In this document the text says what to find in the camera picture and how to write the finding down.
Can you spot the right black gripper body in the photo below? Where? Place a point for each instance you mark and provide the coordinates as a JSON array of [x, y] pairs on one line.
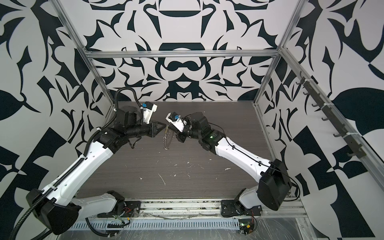
[[183, 136]]

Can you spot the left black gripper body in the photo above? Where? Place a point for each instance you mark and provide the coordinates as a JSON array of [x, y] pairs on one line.
[[148, 128]]

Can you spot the metal disc with key rings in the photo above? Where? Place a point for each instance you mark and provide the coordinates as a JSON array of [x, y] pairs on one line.
[[168, 137]]

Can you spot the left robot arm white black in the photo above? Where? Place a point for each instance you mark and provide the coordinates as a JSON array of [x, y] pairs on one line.
[[56, 205]]

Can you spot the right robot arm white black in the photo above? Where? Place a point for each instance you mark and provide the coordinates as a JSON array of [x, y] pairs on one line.
[[273, 181]]

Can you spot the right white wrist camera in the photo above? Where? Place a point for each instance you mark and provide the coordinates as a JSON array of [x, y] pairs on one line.
[[176, 121]]

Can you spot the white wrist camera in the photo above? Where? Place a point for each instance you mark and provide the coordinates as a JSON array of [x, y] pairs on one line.
[[176, 121], [148, 109]]

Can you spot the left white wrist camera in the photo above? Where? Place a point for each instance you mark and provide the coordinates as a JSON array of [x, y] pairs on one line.
[[148, 109]]

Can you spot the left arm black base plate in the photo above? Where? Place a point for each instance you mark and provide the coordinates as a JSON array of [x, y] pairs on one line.
[[124, 210]]

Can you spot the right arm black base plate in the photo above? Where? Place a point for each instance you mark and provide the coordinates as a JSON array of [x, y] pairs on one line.
[[233, 208]]

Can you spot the white slotted cable duct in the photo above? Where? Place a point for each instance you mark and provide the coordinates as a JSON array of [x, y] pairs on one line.
[[176, 224]]

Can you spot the small circuit board with wires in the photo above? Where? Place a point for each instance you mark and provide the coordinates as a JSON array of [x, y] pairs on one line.
[[247, 226]]

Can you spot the black wall hook rack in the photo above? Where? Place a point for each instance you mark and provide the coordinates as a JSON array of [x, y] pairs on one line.
[[333, 115]]

